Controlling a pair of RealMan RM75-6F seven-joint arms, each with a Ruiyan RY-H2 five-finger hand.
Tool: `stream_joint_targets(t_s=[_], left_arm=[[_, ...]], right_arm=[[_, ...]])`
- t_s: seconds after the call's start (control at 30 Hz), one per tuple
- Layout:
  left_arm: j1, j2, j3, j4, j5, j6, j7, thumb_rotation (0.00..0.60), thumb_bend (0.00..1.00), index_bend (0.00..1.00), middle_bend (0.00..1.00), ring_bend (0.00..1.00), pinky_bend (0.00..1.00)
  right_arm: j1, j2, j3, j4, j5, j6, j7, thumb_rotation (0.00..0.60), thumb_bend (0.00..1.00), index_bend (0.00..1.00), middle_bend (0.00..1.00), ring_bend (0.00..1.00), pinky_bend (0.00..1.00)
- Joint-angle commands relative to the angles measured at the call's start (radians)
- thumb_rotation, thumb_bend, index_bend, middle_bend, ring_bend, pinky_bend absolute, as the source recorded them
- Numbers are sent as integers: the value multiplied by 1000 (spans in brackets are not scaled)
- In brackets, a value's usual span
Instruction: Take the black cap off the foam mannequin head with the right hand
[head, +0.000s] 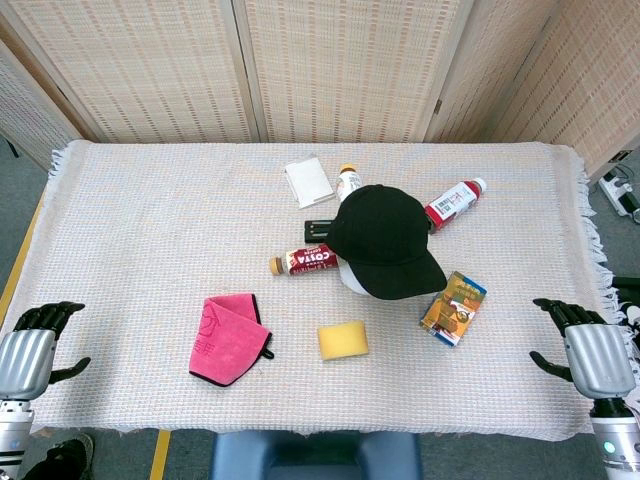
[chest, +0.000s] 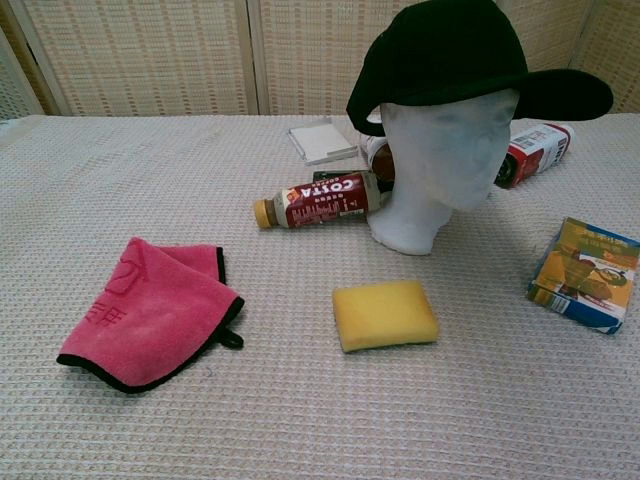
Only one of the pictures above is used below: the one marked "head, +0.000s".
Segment orange capped drink bottle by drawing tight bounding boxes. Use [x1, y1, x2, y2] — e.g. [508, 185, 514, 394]
[334, 164, 364, 204]

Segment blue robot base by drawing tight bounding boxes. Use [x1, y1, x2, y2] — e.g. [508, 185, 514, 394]
[208, 430, 424, 480]

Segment black shoe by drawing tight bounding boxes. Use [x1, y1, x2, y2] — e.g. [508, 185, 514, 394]
[22, 432, 95, 480]

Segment colourful snack box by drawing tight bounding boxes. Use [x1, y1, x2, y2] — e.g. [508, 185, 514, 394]
[419, 270, 488, 348]

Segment black rectangular device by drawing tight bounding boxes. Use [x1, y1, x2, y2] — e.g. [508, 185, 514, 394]
[303, 220, 335, 244]

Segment black baseball cap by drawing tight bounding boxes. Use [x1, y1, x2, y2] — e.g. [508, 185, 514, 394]
[324, 184, 448, 301]

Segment white paper packet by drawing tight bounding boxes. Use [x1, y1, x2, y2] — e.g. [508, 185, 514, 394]
[284, 155, 337, 210]

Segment red and white drink bottle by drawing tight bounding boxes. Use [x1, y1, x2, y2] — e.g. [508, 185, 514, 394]
[424, 176, 488, 232]

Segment pink towel with black trim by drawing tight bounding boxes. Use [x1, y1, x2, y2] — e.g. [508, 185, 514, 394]
[188, 294, 276, 387]

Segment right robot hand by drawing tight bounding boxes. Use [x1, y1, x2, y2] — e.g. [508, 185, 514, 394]
[529, 297, 637, 401]

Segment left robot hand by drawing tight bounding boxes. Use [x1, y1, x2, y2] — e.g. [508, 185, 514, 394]
[0, 301, 92, 402]

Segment white woven tablecloth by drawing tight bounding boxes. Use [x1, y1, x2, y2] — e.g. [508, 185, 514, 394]
[7, 139, 624, 442]

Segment red Costa coffee bottle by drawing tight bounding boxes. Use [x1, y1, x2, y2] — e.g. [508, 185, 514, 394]
[269, 244, 340, 277]

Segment woven folding screen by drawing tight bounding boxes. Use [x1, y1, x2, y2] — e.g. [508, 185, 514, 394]
[0, 0, 640, 177]

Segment yellow sponge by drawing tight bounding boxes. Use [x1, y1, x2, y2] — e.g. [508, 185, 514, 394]
[317, 320, 370, 362]

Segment white power strip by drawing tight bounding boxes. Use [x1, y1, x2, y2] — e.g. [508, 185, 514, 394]
[598, 172, 640, 224]

